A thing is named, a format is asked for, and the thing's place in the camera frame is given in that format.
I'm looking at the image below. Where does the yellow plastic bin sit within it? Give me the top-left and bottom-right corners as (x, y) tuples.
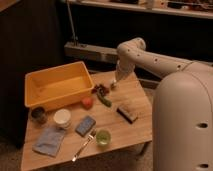
(24, 61), (94, 111)

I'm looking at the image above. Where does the metal stand pole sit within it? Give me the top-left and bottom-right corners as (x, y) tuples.
(66, 0), (78, 46)

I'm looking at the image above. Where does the dark small cup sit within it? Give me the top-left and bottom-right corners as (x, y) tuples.
(31, 107), (47, 124)

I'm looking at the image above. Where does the blue folded cloth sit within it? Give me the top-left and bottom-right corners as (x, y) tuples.
(32, 126), (66, 157)

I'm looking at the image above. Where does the grey metal rail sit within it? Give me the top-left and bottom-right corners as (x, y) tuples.
(63, 41), (161, 89)

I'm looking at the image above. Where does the wall shelf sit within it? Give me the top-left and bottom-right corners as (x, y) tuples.
(60, 0), (213, 19)

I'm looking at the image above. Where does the green cucumber toy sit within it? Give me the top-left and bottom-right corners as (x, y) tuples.
(97, 92), (112, 107)

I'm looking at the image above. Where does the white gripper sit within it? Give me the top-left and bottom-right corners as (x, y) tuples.
(110, 60), (135, 89)

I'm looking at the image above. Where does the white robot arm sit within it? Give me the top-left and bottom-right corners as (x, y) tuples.
(115, 38), (213, 171)

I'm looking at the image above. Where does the dark grapes toy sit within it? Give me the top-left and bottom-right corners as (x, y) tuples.
(92, 84), (109, 96)

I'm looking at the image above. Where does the green cup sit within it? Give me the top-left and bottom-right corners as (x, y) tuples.
(96, 130), (111, 146)

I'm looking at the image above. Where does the blue sponge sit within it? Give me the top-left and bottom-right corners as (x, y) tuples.
(75, 116), (96, 137)

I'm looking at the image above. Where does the wooden scrub brush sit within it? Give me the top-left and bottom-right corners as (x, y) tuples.
(116, 105), (138, 124)

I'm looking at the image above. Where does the silver fork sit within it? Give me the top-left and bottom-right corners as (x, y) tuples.
(71, 129), (97, 162)

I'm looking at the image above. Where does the red apple toy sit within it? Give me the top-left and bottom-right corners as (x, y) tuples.
(81, 97), (93, 109)

